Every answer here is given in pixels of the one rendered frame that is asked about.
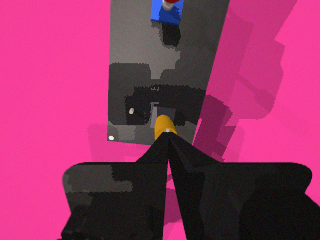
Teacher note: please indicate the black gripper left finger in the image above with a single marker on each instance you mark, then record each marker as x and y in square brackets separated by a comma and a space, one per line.
[142, 182]

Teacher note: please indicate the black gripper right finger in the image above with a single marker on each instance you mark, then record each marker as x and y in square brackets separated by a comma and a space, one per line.
[201, 183]

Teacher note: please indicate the grey circuit board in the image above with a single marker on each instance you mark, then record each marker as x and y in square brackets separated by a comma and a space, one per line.
[161, 54]

